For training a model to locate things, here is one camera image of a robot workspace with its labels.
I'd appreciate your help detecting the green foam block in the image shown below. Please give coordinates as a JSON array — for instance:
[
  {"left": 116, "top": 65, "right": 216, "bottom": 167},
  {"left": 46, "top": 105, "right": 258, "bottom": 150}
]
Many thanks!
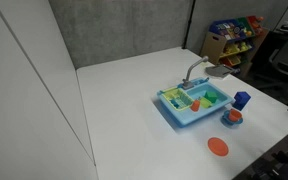
[{"left": 204, "top": 90, "right": 218, "bottom": 104}]

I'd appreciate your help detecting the yellow-green block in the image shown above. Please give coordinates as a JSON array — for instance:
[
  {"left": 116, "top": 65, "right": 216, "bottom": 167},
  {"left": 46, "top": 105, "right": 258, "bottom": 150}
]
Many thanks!
[{"left": 198, "top": 97, "right": 213, "bottom": 109}]

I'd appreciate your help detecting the dark blue foam block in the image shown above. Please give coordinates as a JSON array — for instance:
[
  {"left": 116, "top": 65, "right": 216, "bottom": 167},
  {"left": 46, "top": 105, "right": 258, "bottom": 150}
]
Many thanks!
[{"left": 232, "top": 100, "right": 248, "bottom": 112}]

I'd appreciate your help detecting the yellow-green dish rack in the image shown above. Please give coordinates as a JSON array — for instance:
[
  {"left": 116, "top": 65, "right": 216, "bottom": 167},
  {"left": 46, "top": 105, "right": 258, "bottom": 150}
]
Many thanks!
[{"left": 160, "top": 87, "right": 194, "bottom": 112}]

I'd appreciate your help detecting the grey toy faucet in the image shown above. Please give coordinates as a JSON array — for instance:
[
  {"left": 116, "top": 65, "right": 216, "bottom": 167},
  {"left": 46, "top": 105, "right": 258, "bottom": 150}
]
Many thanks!
[{"left": 182, "top": 55, "right": 210, "bottom": 90}]

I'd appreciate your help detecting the light blue toy sink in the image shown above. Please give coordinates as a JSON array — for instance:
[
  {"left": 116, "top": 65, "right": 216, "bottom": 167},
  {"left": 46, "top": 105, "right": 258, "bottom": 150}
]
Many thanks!
[{"left": 156, "top": 77, "right": 234, "bottom": 128}]

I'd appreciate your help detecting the orange toy carrot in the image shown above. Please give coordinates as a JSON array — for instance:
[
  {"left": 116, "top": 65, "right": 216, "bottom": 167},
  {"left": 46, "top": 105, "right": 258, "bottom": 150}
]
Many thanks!
[{"left": 190, "top": 99, "right": 201, "bottom": 112}]

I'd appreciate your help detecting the grey flat device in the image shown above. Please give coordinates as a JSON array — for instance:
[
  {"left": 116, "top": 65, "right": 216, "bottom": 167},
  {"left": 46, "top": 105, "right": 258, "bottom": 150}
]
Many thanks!
[{"left": 205, "top": 64, "right": 238, "bottom": 79}]

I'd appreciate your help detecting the toy storage shelf with bins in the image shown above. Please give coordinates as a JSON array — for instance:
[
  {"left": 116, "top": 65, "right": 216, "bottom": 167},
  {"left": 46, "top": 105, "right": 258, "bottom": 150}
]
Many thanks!
[{"left": 200, "top": 14, "right": 270, "bottom": 76}]

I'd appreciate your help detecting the blue toy saucer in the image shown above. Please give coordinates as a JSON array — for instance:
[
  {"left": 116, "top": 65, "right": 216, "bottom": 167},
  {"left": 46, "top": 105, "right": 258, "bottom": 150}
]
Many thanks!
[{"left": 222, "top": 109, "right": 244, "bottom": 127}]

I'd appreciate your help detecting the orange toy plate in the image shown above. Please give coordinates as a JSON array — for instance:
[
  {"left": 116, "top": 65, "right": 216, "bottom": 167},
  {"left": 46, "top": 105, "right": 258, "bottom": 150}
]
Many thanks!
[{"left": 207, "top": 136, "right": 230, "bottom": 157}]

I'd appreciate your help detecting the orange toy cup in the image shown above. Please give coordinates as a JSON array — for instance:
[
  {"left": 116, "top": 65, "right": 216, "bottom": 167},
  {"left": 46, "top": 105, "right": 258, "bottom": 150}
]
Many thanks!
[{"left": 228, "top": 108, "right": 243, "bottom": 122}]

